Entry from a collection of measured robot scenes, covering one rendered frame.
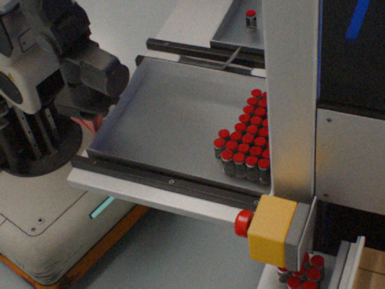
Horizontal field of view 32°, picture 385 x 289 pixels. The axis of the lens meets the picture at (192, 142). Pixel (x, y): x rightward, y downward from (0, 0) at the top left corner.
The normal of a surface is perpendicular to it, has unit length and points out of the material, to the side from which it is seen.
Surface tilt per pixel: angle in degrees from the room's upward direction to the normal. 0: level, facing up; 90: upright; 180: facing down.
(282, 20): 90
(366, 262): 0
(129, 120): 0
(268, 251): 90
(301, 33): 90
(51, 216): 0
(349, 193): 90
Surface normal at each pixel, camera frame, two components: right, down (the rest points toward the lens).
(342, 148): -0.36, 0.73
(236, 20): -0.12, -0.66
